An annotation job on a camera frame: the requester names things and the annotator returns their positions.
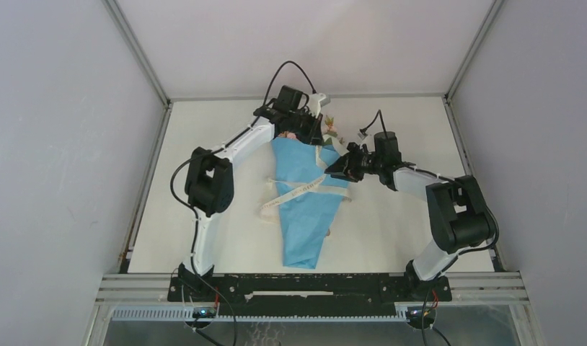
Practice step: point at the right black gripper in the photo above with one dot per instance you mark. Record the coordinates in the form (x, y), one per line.
(342, 167)

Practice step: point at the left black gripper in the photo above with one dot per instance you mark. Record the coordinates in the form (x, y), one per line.
(313, 137)

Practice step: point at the pale pink fake flower stem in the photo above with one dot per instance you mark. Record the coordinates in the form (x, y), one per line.
(329, 132)

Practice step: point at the cream ribbon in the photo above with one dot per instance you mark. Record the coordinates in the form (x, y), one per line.
(299, 188)

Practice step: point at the blue wrapping paper sheet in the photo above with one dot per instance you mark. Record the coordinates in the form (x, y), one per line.
(305, 220)

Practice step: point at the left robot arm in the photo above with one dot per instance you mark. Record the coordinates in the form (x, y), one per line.
(209, 182)

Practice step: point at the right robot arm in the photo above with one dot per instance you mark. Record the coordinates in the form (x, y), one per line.
(460, 220)

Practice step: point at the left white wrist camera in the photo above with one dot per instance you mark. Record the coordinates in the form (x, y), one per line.
(316, 102)

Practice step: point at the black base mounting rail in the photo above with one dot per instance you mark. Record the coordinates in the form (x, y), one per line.
(280, 294)

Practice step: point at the white cable duct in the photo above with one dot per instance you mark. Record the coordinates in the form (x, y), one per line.
(179, 313)

